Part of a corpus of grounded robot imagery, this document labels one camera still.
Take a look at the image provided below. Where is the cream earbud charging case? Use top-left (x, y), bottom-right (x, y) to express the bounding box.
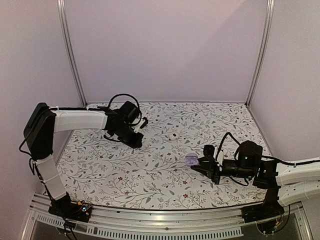
top-left (168, 133), bottom-right (179, 141)

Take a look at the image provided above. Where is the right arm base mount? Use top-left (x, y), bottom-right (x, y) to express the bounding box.
top-left (241, 202), bottom-right (285, 235)

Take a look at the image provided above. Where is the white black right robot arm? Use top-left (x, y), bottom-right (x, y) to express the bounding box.
top-left (191, 140), bottom-right (320, 218)

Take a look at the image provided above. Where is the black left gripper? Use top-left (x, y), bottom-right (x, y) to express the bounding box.
top-left (112, 124), bottom-right (144, 149)

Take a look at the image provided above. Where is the right black cable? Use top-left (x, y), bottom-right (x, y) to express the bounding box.
top-left (217, 131), bottom-right (242, 156)

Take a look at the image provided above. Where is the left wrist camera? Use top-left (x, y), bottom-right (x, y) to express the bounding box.
top-left (133, 117), bottom-right (149, 133)

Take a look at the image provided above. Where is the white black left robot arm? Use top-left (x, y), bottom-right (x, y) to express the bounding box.
top-left (19, 101), bottom-right (148, 217)

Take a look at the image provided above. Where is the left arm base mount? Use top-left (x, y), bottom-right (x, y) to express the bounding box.
top-left (48, 198), bottom-right (93, 223)

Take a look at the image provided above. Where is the floral patterned table mat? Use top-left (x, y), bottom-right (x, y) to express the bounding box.
top-left (57, 102), bottom-right (266, 210)

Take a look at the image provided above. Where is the front aluminium rail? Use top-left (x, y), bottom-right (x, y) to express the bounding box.
top-left (21, 193), bottom-right (314, 240)

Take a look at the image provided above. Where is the left black cable loop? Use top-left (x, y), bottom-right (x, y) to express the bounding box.
top-left (107, 93), bottom-right (142, 118)

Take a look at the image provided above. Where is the purple round case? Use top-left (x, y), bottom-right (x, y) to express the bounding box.
top-left (184, 152), bottom-right (200, 167)

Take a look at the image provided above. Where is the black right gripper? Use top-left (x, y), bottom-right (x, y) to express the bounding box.
top-left (190, 156), bottom-right (254, 186)

